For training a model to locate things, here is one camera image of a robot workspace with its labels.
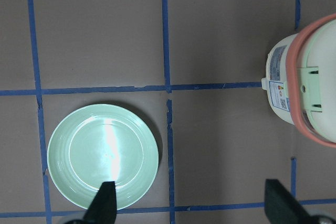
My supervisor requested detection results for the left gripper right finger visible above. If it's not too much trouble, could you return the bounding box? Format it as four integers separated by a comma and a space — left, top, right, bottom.
264, 179, 315, 224

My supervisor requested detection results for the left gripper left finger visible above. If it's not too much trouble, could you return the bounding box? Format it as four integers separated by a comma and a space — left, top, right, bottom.
83, 182, 117, 224

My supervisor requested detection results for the white green rice cooker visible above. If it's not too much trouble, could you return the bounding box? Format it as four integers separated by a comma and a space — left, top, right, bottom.
261, 14, 335, 148

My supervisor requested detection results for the green plate left side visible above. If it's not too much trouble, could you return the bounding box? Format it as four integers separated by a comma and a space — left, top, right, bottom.
47, 104, 159, 209

